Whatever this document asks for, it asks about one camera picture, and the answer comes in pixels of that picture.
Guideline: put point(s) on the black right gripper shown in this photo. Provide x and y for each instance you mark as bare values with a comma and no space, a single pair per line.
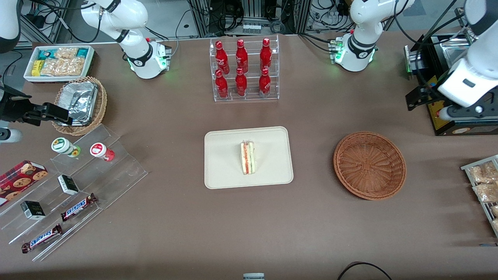
11,109

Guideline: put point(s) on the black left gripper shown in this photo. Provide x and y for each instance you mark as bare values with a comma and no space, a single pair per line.
429,93

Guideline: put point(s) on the triangle sandwich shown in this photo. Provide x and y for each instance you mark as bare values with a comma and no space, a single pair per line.
247,159

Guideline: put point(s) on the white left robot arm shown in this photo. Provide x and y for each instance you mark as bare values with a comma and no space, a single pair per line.
360,50

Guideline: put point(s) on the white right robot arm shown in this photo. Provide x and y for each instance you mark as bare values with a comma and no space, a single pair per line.
140,58

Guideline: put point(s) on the tan wicker basket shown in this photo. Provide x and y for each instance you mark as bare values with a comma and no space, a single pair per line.
100,105

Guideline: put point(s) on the brown round wicker basket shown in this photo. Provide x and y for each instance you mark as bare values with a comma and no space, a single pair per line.
369,165

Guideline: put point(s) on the beige plastic tray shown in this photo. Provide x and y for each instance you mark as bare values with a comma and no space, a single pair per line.
225,163

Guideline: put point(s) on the aluminium foil container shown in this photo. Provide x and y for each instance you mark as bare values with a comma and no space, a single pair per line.
78,99

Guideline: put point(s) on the white cylindrical wrist attachment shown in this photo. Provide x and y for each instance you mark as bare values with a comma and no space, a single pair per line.
444,112
8,135

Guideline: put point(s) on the green lidded cup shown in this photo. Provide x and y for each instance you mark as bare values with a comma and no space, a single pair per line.
60,144

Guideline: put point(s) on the white rectangular snack bin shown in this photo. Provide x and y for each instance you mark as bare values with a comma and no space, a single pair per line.
58,79

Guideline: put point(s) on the clear bag of puffed snacks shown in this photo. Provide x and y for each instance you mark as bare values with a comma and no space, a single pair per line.
66,52
495,210
495,224
487,191
482,173
62,67

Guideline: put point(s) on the red lidded cup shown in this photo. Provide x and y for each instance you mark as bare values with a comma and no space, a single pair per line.
98,149

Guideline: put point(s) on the black food warmer appliance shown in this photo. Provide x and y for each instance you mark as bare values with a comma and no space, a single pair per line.
467,128

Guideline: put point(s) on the yellow snack packet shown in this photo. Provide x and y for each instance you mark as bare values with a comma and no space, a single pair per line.
37,67

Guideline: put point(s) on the steel food pan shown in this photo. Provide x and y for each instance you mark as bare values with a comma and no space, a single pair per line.
453,50

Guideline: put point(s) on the teal snack packet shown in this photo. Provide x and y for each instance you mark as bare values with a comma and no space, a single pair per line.
82,52
46,53

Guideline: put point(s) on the small black box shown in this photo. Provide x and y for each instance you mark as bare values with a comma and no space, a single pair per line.
33,210
68,185

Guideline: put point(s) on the red cookie box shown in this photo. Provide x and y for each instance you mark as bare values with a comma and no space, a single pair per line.
19,181

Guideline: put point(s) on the clear acrylic stepped stand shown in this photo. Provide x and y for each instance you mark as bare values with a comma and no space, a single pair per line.
116,171

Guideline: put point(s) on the Snickers chocolate bar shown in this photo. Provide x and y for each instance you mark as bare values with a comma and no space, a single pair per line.
78,207
41,238

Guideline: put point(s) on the red cola bottle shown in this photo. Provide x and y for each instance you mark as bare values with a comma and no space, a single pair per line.
241,54
265,53
241,83
221,84
264,82
221,56

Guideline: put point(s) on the clear acrylic bottle rack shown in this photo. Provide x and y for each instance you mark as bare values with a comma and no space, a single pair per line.
251,95

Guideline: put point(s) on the white power strip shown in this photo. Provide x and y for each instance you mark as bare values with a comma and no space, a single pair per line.
252,28

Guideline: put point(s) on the small grey object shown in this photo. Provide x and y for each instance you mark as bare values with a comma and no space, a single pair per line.
253,277

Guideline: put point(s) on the aluminium frame structure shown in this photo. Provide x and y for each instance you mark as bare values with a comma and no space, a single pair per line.
202,19

